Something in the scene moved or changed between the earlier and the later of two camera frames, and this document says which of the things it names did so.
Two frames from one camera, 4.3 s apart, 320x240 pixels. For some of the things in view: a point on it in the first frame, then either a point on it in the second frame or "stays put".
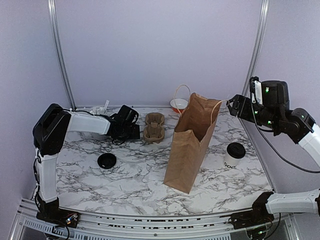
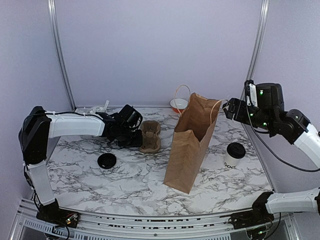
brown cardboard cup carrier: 154,131 -> 151,129
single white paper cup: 230,162 stays put
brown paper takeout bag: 194,126 stays put
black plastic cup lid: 106,160 stays put
